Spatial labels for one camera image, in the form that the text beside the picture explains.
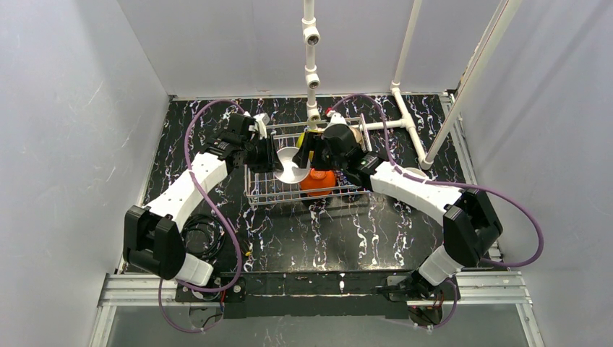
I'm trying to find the coiled black cable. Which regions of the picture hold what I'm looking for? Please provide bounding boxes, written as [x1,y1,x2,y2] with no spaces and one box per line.
[181,213,226,262]

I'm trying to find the cream white bowl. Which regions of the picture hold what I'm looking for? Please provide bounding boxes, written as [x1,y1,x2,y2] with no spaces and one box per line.
[403,168,429,179]

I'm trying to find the purple cable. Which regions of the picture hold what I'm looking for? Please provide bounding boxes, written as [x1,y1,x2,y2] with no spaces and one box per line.
[330,93,545,331]
[158,99,247,334]

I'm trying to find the white PVC pipe frame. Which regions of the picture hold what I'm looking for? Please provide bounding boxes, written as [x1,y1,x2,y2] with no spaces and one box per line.
[316,0,432,168]

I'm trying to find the beige floral bowl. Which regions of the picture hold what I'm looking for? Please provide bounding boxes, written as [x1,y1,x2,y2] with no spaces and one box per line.
[349,127,364,145]

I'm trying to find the black yellow screwdriver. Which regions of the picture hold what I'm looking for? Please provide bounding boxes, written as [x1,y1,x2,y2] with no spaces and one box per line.
[228,220,252,257]

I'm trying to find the white wire dish rack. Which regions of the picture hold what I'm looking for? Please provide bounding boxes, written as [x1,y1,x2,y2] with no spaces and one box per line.
[244,121,369,206]

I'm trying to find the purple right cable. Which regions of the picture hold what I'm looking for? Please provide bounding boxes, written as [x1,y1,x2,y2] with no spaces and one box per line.
[330,93,545,331]

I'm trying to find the orange bowl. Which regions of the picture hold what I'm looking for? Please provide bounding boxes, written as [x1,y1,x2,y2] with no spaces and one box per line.
[299,168,336,197]

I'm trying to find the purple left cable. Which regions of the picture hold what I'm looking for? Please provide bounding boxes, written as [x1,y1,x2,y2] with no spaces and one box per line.
[158,99,247,334]

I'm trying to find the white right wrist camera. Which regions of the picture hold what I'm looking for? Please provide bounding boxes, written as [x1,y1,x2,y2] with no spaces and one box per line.
[325,108,347,127]

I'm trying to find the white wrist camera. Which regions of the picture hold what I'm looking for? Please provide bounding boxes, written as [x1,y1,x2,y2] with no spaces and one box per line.
[253,113,270,139]
[325,108,347,127]

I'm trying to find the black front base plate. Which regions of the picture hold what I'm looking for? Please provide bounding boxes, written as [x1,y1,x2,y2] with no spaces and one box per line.
[174,270,463,321]

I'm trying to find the white diagonal PVC pole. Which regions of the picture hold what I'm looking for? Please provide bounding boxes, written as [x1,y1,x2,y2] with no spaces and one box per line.
[420,0,522,170]

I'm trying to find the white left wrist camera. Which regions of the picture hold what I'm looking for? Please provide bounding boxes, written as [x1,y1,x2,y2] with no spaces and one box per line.
[253,113,270,139]

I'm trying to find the aluminium extrusion frame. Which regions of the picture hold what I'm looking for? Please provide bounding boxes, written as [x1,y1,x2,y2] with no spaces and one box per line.
[88,90,547,347]

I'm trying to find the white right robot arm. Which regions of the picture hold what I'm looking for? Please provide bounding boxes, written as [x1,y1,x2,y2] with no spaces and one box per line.
[292,124,503,298]

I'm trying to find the yellow-green bowl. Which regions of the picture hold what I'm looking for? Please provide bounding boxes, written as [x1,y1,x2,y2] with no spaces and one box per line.
[296,132,307,150]

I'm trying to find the white PVC camera post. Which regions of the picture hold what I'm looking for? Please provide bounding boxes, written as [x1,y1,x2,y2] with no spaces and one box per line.
[301,0,321,129]

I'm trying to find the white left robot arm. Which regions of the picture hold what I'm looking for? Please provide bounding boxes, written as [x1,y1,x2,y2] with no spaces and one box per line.
[123,113,282,287]

